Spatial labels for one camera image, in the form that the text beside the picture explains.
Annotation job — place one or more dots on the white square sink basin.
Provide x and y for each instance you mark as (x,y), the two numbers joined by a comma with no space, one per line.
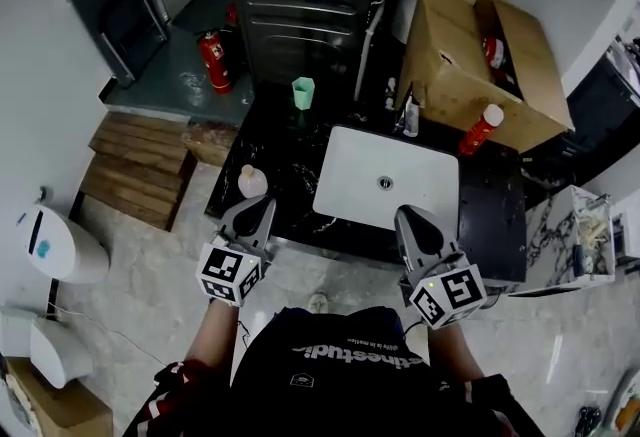
(360,160)

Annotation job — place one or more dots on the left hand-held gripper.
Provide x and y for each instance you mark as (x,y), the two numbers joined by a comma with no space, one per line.
(235,270)

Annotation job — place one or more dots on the person's left forearm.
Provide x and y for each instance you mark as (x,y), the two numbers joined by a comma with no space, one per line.
(212,335)

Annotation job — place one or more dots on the small cardboard box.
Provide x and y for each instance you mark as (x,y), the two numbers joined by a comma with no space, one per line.
(60,412)

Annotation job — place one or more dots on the large cardboard box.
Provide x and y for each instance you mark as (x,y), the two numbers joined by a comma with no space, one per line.
(450,75)

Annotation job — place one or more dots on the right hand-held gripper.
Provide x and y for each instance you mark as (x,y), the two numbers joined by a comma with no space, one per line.
(450,292)

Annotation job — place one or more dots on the large red fire extinguisher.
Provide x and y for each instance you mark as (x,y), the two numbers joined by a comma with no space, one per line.
(216,62)

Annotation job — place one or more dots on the red bottle with white cap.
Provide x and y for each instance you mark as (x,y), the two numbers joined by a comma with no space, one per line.
(479,131)

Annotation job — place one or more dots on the red can with white label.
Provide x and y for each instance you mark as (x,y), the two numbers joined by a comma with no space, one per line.
(496,54)

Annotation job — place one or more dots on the person's shoe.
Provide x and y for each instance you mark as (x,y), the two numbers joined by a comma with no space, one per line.
(318,302)

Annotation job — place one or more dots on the black cabinet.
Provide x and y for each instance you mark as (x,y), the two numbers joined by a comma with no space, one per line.
(600,105)

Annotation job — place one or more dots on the white drain pipe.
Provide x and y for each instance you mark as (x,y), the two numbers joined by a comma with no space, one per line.
(369,45)

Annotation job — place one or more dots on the person's red striped jacket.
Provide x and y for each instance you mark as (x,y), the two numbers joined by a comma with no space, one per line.
(175,400)

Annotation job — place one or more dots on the black marble sink counter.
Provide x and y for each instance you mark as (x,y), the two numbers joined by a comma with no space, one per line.
(280,150)

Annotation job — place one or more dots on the green plastic cup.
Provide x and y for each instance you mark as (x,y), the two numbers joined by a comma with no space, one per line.
(303,95)

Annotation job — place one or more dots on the dark grey stacked appliance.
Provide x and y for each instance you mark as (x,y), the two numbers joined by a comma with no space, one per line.
(305,15)

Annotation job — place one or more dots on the person's black shirt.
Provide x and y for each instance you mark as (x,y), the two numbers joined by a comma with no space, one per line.
(350,390)

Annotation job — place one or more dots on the wooden steps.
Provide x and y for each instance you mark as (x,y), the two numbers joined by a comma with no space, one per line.
(137,170)

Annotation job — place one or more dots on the person's right forearm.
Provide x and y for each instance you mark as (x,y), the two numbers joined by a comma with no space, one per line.
(452,355)

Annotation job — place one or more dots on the white box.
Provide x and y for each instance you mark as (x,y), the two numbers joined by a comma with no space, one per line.
(628,230)

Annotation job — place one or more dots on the dark grey panel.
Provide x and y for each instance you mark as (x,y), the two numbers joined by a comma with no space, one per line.
(115,10)

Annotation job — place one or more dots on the white marble cabinet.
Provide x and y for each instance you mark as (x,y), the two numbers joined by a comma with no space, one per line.
(547,245)

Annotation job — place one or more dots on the pink round bottle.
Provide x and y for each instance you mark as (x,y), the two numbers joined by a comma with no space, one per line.
(252,181)

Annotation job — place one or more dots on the metal sink drain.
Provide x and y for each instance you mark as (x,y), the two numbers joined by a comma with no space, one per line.
(385,182)

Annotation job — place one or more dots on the chrome faucet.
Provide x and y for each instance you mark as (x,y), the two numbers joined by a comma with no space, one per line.
(410,115)

